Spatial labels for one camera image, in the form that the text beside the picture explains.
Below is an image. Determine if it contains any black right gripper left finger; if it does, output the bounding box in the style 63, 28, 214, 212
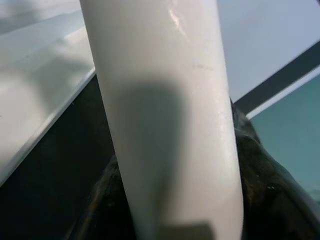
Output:
66, 154, 139, 240

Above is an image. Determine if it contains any white plastic table leg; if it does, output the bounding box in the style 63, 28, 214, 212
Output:
79, 0, 245, 240

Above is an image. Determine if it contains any dark vertical pillar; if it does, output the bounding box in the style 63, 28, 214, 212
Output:
233, 39, 320, 116

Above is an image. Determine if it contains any white plastic children table top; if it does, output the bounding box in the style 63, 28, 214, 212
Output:
0, 0, 98, 187

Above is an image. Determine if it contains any teal glass panel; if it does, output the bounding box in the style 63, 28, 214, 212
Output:
249, 76, 320, 203

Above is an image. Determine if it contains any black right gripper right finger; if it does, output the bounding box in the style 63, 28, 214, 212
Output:
230, 99, 320, 240

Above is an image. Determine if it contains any black plastic cover sheet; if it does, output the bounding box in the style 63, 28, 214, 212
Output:
0, 73, 121, 240

